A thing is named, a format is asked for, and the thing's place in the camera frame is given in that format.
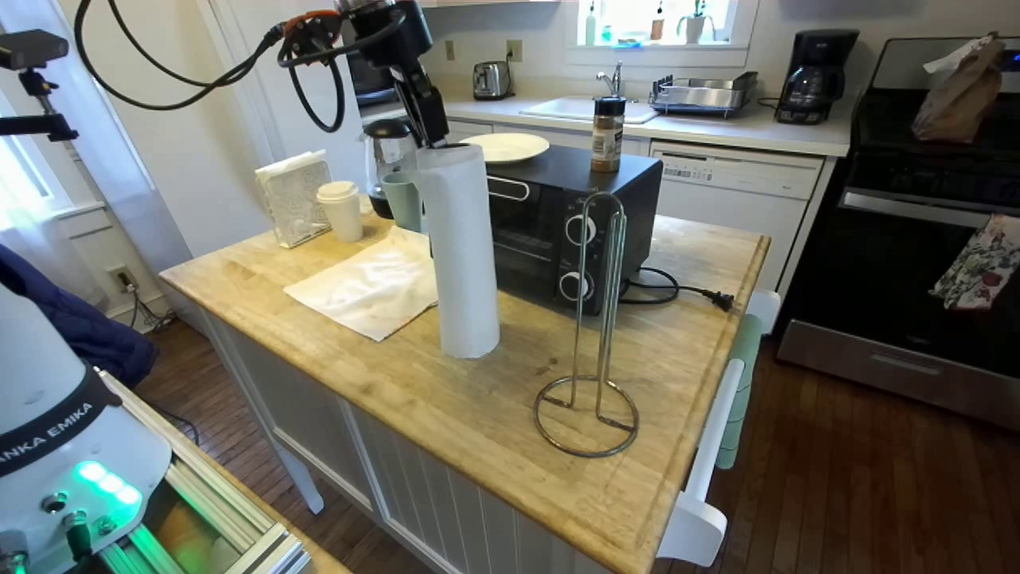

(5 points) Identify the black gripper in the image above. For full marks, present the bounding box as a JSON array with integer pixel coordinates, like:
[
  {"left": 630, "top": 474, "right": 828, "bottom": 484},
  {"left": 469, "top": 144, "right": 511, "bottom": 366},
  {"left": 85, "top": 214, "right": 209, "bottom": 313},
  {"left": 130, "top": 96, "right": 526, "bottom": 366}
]
[{"left": 346, "top": 0, "right": 454, "bottom": 150}]

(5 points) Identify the white paper towel roll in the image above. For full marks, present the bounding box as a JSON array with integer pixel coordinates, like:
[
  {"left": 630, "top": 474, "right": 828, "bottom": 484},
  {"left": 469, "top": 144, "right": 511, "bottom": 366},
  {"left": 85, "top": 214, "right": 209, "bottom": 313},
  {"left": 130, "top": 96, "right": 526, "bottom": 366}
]
[{"left": 408, "top": 139, "right": 505, "bottom": 359}]

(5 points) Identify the teal hanging towel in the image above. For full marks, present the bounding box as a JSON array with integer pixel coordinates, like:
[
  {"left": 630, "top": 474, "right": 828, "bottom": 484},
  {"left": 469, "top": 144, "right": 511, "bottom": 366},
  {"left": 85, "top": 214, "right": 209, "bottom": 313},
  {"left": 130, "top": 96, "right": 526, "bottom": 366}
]
[{"left": 714, "top": 313, "right": 767, "bottom": 471}]

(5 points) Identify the floral dish towel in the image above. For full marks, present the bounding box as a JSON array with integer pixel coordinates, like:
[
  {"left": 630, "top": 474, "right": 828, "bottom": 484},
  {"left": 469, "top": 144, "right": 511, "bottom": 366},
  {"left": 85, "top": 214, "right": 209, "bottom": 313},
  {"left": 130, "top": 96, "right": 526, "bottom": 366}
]
[{"left": 927, "top": 214, "right": 1020, "bottom": 313}]

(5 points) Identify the glass kettle with black lid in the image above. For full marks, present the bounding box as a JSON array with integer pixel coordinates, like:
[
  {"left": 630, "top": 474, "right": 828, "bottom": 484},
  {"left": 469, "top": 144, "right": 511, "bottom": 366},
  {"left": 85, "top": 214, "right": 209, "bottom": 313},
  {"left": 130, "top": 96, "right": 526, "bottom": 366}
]
[{"left": 365, "top": 113, "right": 424, "bottom": 219}]

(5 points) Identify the black microwave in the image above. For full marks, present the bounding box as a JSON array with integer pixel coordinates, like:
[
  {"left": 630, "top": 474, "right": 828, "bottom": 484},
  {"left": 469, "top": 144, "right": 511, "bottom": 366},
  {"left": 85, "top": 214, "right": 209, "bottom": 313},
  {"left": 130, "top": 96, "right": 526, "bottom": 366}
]
[{"left": 345, "top": 42, "right": 410, "bottom": 113}]

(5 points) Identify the silver toaster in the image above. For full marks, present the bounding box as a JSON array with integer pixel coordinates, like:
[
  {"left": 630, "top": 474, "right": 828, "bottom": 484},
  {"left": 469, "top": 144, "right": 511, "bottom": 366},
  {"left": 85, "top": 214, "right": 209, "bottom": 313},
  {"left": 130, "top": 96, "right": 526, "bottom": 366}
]
[{"left": 469, "top": 58, "right": 516, "bottom": 105}]

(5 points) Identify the white ceramic plate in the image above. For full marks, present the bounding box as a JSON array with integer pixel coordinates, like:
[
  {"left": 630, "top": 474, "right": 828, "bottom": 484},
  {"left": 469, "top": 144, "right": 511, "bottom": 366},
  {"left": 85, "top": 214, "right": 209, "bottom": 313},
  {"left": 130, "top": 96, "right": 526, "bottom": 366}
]
[{"left": 455, "top": 132, "right": 554, "bottom": 164}]

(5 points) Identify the teal cup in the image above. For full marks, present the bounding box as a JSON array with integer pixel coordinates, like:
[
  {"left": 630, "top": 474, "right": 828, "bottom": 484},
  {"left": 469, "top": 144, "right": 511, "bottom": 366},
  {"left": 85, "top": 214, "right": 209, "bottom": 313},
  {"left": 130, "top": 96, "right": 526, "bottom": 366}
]
[{"left": 379, "top": 173, "right": 424, "bottom": 234}]

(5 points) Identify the white lidded paper cup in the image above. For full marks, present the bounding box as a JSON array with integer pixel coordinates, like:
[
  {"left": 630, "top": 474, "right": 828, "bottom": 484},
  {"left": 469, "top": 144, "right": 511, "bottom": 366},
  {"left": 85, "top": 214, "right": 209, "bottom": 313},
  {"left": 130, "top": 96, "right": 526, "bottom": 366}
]
[{"left": 315, "top": 177, "right": 367, "bottom": 245}]

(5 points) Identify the white kitchen sink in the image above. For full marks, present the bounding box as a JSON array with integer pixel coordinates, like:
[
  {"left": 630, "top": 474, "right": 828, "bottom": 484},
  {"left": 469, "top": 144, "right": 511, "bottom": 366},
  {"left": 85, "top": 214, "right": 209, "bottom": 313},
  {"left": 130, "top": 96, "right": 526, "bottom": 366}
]
[{"left": 519, "top": 93, "right": 660, "bottom": 126}]

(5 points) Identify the black toaster oven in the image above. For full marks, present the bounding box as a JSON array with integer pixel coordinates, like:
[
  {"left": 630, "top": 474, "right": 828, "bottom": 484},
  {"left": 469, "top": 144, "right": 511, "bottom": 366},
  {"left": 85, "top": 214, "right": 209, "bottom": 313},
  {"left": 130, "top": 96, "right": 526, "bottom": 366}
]
[{"left": 482, "top": 144, "right": 667, "bottom": 318}]

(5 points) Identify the spice bottle with black cap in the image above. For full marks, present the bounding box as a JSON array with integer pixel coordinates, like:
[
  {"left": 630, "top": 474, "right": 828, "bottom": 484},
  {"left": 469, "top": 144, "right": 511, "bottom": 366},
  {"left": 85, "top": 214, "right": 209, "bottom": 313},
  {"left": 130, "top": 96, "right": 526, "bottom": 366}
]
[{"left": 587, "top": 93, "right": 630, "bottom": 177}]

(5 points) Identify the chrome sink faucet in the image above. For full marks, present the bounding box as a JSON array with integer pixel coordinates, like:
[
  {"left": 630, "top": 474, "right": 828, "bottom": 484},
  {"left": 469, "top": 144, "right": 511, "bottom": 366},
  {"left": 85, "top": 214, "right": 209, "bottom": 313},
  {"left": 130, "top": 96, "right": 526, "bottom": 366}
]
[{"left": 592, "top": 61, "right": 629, "bottom": 105}]

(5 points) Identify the white cloth napkin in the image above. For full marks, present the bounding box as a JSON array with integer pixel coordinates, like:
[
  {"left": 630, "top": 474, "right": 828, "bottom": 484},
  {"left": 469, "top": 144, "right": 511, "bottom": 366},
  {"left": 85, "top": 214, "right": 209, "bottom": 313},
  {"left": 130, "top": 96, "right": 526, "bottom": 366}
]
[{"left": 281, "top": 226, "right": 440, "bottom": 345}]

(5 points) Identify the kitchen window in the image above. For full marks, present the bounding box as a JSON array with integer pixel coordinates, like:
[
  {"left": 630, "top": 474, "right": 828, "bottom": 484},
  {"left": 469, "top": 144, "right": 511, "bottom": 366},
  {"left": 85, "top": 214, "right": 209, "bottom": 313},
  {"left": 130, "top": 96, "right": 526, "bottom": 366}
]
[{"left": 562, "top": 0, "right": 763, "bottom": 58}]

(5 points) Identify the grey dish rack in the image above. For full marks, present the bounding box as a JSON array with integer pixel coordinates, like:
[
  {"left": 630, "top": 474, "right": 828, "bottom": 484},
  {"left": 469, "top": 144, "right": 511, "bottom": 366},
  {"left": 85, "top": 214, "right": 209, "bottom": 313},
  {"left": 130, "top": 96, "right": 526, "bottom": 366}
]
[{"left": 648, "top": 66, "right": 763, "bottom": 121}]

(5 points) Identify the white vase with plant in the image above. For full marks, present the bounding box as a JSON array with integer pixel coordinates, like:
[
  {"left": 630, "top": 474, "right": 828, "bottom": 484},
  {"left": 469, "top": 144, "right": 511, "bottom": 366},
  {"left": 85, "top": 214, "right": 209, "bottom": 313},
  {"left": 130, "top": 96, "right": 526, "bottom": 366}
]
[{"left": 678, "top": 0, "right": 711, "bottom": 46}]

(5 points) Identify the white dishwasher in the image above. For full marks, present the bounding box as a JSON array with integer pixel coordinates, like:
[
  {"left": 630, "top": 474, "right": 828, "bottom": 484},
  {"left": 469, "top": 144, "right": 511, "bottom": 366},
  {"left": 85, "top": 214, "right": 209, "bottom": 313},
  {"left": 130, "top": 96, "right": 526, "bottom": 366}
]
[{"left": 644, "top": 138, "right": 828, "bottom": 296}]

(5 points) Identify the white kitchen island base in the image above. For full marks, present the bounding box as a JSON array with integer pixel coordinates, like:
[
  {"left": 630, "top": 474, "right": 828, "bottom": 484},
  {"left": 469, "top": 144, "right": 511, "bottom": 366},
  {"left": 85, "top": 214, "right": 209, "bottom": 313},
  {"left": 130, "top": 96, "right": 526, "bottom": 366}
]
[{"left": 186, "top": 291, "right": 783, "bottom": 574}]

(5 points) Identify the black coffee maker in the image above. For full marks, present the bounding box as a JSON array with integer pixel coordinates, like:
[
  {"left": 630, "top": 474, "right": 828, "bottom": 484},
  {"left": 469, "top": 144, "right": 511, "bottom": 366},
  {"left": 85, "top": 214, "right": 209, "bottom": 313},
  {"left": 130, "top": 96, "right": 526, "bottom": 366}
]
[{"left": 776, "top": 25, "right": 861, "bottom": 126}]

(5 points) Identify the dark blue cloth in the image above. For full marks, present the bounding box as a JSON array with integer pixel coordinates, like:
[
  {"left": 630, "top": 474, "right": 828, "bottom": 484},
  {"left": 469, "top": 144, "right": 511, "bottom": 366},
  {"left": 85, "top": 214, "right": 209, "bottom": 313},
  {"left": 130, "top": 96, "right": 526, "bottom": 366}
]
[{"left": 0, "top": 243, "right": 159, "bottom": 392}]

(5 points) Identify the black kitchen stove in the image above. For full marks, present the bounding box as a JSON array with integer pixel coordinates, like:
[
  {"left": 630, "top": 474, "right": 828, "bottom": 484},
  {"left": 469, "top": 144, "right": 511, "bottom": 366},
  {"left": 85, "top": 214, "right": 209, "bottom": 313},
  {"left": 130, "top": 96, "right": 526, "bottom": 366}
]
[{"left": 776, "top": 35, "right": 1020, "bottom": 434}]

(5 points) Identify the brown paper bag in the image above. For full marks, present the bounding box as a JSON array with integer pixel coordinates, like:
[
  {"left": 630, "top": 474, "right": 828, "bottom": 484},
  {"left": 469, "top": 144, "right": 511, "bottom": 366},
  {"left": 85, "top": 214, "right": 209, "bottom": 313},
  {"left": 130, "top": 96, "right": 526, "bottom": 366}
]
[{"left": 909, "top": 27, "right": 1006, "bottom": 147}]

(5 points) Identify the silver wire towel stand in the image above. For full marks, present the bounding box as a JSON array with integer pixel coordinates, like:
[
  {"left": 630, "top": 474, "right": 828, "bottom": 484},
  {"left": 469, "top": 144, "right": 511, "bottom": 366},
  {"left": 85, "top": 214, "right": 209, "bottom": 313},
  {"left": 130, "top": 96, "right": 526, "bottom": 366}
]
[{"left": 533, "top": 189, "right": 644, "bottom": 463}]

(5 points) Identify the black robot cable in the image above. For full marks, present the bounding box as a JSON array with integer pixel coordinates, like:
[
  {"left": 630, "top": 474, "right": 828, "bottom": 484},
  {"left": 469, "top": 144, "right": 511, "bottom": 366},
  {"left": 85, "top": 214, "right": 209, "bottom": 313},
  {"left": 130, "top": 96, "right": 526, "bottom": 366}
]
[{"left": 69, "top": 0, "right": 410, "bottom": 138}]

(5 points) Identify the black oven power cord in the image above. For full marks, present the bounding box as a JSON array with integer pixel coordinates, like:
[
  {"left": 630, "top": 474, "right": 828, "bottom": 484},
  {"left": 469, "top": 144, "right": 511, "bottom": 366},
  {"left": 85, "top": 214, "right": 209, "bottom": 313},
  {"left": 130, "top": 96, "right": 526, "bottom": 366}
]
[{"left": 618, "top": 265, "right": 741, "bottom": 315}]

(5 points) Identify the black camera on tripod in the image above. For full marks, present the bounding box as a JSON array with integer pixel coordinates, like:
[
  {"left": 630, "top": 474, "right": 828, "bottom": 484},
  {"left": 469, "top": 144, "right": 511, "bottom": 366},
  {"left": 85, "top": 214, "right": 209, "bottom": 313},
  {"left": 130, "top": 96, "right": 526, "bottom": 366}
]
[{"left": 0, "top": 25, "right": 84, "bottom": 144}]

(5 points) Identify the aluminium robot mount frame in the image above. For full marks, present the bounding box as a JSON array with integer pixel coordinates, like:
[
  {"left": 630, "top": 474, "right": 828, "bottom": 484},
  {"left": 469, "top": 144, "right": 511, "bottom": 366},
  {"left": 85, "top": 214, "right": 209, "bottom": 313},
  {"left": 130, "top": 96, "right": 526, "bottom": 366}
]
[{"left": 91, "top": 363, "right": 346, "bottom": 574}]

